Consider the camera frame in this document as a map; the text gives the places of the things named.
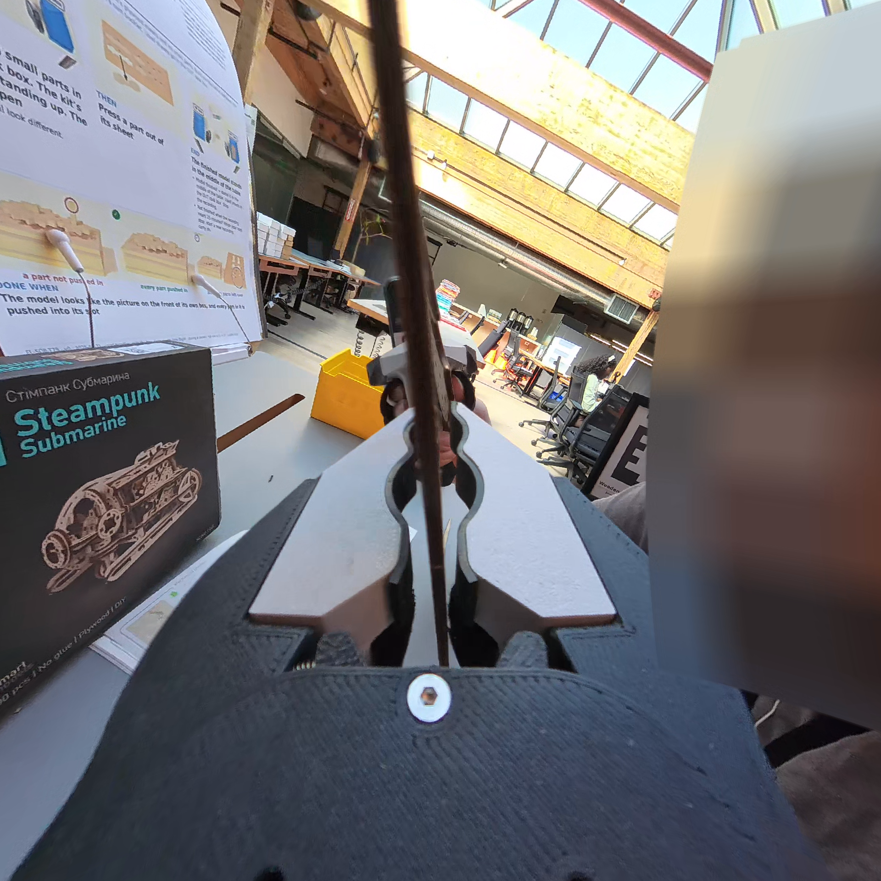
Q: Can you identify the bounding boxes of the orange office chair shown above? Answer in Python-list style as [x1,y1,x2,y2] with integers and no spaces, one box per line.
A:
[492,329,535,394]

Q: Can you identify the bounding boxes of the long office desk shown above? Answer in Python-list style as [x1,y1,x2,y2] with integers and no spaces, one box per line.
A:
[258,250,382,326]

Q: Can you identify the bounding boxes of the black and white sign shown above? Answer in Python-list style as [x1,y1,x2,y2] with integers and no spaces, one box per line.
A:
[589,392,652,498]

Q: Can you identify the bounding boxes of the black model kit box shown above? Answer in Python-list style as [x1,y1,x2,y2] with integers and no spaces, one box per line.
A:
[0,342,222,719]

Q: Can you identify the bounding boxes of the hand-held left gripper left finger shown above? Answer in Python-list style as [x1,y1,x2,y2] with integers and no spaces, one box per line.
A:
[247,406,417,667]

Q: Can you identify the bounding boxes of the wooden parts sheet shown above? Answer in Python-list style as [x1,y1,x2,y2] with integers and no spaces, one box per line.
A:
[367,0,452,667]

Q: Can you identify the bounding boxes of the white instruction poster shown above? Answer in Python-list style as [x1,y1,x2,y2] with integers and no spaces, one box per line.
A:
[0,0,266,357]

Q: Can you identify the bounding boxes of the thin wooden strip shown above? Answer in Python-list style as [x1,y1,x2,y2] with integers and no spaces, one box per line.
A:
[216,392,305,453]

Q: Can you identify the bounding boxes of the black office chair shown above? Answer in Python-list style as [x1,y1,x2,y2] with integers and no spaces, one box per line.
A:
[519,384,631,485]

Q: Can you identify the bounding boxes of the person's right hand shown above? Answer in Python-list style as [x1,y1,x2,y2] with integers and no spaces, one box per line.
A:
[437,400,493,486]

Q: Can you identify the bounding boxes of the yellow plastic bin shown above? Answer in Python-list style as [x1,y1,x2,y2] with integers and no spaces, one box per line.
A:
[310,348,386,441]

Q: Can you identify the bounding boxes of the person's grey clothing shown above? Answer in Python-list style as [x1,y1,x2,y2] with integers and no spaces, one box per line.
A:
[749,693,881,881]

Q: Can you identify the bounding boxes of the stack of white boxes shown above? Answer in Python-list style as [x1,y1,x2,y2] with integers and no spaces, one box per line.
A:
[256,212,298,260]

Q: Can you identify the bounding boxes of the open instruction booklet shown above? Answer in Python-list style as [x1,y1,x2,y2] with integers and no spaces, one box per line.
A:
[91,530,249,674]

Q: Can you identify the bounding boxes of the grey ventilation duct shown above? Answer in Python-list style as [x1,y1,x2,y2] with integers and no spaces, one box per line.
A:
[417,195,621,305]

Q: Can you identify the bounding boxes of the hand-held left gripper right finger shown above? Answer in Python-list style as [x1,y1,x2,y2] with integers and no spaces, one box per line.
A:
[448,406,618,667]

